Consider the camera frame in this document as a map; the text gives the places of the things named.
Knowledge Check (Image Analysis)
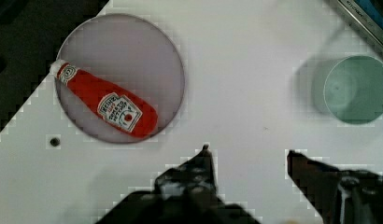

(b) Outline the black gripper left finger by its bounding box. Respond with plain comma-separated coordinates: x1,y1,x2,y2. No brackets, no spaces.
95,145,261,224

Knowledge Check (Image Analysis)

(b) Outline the red ketchup bottle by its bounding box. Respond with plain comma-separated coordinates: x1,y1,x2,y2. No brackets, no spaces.
50,60,158,138

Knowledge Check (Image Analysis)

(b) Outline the silver toaster oven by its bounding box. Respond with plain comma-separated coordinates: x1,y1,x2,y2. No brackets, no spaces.
329,0,383,54

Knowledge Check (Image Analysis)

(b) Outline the green plastic cup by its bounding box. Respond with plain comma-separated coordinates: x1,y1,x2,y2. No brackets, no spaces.
311,55,383,125

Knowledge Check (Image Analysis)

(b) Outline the round grey plate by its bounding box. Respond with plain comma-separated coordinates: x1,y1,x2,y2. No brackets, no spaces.
57,14,186,142

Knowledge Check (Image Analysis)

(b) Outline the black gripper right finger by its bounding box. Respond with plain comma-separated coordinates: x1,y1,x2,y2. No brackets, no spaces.
287,150,383,224

